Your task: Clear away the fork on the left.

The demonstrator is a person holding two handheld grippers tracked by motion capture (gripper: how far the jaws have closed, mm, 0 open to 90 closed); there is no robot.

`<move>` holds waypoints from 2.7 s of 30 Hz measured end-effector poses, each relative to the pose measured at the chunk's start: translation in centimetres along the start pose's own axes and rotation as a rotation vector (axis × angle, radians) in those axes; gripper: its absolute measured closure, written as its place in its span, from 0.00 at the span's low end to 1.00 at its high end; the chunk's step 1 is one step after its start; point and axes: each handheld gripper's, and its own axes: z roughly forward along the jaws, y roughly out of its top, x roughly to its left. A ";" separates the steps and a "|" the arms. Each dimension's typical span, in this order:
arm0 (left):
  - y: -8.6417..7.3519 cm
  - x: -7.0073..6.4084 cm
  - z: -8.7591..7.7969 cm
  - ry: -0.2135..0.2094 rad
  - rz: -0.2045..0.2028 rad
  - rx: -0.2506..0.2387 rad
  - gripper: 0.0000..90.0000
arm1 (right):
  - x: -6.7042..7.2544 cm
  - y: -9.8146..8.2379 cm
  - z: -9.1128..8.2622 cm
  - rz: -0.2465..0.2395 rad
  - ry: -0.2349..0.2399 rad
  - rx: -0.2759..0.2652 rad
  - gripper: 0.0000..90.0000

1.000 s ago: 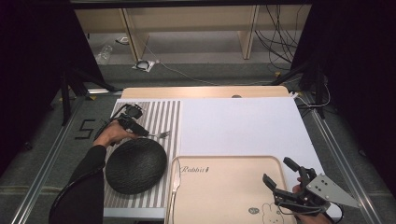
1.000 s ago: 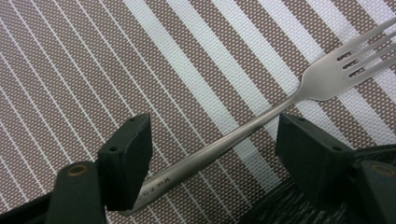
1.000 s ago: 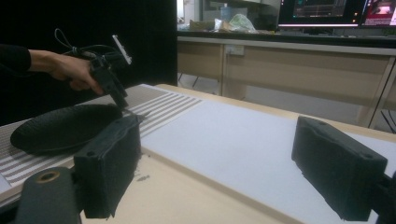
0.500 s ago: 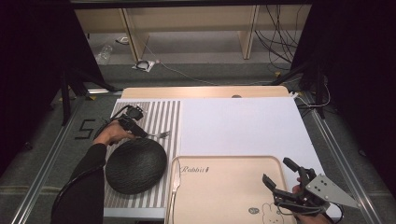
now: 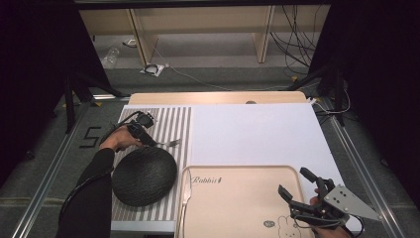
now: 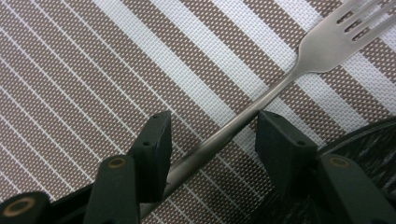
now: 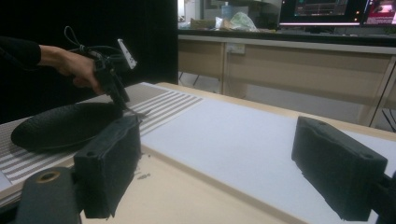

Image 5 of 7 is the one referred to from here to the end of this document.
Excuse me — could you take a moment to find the white packet with black ring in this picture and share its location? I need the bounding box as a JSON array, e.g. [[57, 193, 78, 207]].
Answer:
[[140, 62, 165, 78]]

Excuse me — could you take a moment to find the clear plastic bottle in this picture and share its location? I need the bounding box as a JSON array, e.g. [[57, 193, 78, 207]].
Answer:
[[100, 47, 121, 69]]

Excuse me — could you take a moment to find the black curtain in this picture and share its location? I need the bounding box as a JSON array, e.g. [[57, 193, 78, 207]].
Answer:
[[308, 0, 420, 207], [0, 0, 113, 187]]

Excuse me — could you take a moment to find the silver fork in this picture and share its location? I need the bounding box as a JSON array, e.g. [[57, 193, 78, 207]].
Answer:
[[154, 138, 182, 149]]

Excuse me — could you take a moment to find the thin white floor cable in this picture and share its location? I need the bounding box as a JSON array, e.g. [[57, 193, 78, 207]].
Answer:
[[153, 46, 292, 92]]

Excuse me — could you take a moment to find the beige tray with rabbit print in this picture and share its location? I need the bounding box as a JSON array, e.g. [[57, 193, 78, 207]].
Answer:
[[173, 165, 315, 238]]

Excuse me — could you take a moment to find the white board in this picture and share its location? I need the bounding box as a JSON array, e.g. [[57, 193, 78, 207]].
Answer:
[[110, 102, 364, 233]]

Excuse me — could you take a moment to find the left hand-held gripper cable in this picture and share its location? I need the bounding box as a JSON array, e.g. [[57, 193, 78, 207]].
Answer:
[[58, 110, 142, 221]]

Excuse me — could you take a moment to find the right hand-held gripper cable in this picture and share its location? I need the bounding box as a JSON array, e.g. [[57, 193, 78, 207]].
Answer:
[[338, 213, 366, 238]]

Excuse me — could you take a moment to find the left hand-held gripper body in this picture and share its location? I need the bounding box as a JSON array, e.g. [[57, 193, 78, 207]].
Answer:
[[127, 111, 156, 142]]

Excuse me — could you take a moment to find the light wooden shelf unit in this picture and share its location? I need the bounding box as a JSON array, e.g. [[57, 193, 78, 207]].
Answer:
[[78, 4, 332, 65]]

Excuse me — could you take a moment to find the white cable beside table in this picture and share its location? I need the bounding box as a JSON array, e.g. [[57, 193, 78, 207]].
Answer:
[[308, 88, 352, 116]]

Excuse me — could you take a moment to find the grey striped placemat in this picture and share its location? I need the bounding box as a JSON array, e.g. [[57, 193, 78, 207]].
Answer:
[[110, 105, 193, 222]]

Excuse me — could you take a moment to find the hand-held gripper cable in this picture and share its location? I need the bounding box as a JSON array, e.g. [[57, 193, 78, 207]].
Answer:
[[338, 213, 366, 238], [58, 110, 142, 221]]

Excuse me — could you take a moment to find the person's left hand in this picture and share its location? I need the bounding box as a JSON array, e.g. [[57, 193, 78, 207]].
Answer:
[[98, 126, 144, 154]]

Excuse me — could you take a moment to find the black metal stand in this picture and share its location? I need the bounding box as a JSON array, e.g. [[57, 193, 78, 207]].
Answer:
[[286, 62, 347, 127], [63, 69, 132, 134]]

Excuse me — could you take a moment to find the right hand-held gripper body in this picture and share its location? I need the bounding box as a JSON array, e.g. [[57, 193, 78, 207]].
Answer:
[[289, 178, 382, 229]]

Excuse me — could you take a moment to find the person's right hand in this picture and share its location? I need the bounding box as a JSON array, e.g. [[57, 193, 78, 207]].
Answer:
[[310, 194, 352, 238]]

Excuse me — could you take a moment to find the metal floor rail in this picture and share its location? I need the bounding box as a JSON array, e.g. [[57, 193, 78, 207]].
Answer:
[[11, 102, 89, 238], [320, 98, 408, 238]]

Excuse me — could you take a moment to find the bundle of black cables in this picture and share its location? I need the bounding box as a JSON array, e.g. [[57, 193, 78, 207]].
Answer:
[[269, 4, 321, 76]]

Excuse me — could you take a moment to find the dark grey round plate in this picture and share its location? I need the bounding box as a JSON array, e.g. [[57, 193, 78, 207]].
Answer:
[[111, 146, 178, 208]]

